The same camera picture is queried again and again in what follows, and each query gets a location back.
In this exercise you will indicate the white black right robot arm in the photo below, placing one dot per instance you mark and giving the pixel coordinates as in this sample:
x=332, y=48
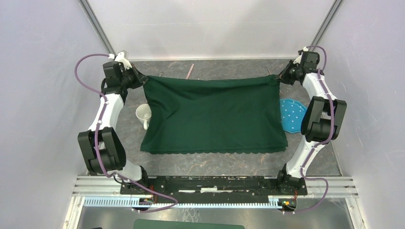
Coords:
x=321, y=122

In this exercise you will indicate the aluminium frame rails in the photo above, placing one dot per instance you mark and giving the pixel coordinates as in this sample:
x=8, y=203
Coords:
x=117, y=182

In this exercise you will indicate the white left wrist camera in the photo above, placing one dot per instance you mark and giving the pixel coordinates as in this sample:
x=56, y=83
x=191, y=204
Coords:
x=122, y=58

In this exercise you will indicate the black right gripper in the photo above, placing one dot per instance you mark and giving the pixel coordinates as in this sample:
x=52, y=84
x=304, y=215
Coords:
x=283, y=76

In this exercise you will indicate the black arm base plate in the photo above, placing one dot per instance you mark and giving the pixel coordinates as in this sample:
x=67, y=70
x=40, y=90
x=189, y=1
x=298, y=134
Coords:
x=225, y=189

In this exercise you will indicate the black handled knife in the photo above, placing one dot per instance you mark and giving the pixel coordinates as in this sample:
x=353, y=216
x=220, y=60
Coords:
x=190, y=71

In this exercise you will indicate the green mat at bottom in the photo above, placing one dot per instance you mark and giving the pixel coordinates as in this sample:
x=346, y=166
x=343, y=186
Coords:
x=159, y=224

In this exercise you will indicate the dark green cloth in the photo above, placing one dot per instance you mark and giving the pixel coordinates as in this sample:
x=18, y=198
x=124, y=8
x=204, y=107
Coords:
x=214, y=116

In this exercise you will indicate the blue polka dot plate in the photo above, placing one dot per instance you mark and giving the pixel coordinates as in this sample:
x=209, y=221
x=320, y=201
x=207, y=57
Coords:
x=292, y=114

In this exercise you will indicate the white blue mug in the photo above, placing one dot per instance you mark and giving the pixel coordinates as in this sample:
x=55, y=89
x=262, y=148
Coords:
x=143, y=114

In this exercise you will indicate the blue slotted cable duct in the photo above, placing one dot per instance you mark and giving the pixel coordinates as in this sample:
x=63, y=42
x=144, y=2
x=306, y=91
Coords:
x=133, y=202

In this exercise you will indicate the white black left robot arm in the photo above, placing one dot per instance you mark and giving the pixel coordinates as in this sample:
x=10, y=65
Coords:
x=100, y=145

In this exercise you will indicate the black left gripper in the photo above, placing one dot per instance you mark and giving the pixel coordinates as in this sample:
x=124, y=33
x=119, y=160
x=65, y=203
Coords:
x=140, y=78

